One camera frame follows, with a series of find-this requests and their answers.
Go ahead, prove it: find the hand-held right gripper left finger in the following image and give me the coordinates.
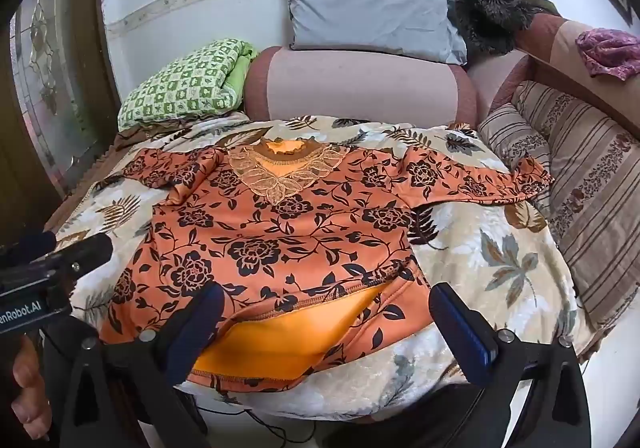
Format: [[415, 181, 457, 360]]
[[42, 280, 226, 448]]

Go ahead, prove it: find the black floor cable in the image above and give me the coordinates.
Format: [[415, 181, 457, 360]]
[[195, 403, 321, 446]]

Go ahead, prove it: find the wooden glass door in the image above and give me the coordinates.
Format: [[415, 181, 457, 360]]
[[0, 0, 121, 239]]

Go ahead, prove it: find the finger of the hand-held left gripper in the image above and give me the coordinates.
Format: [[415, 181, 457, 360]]
[[45, 233, 115, 279], [0, 230, 57, 259]]

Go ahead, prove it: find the person's left hand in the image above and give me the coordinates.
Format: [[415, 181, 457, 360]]
[[12, 335, 53, 441]]

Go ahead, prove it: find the grey pillow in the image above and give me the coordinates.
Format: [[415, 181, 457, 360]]
[[286, 0, 468, 66]]

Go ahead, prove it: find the green checked quilt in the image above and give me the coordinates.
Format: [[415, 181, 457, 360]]
[[117, 38, 260, 131]]

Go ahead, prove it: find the orange floral shirt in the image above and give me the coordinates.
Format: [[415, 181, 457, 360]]
[[97, 137, 553, 381]]

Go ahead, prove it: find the black furry cloth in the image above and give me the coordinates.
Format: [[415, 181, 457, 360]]
[[447, 0, 543, 56]]

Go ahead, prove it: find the small striped cushion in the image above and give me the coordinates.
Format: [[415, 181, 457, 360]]
[[477, 102, 551, 173]]

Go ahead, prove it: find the leaf print blanket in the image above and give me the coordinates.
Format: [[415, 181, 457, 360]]
[[45, 115, 596, 421]]

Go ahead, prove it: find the large striped cushion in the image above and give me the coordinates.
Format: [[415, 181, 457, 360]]
[[510, 80, 640, 333]]

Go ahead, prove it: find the brown sofa backrest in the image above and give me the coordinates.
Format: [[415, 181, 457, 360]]
[[515, 12, 640, 123]]

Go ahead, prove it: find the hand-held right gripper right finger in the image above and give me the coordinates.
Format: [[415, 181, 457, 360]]
[[429, 282, 593, 448]]

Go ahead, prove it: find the magenta cloth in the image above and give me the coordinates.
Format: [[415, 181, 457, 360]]
[[575, 28, 640, 81]]

